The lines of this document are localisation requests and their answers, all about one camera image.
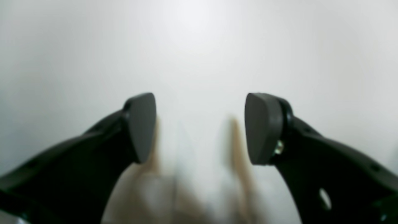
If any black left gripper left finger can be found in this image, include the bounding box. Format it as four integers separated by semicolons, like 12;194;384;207
0;92;157;224

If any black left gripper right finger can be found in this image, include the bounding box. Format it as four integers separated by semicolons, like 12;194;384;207
244;93;398;224

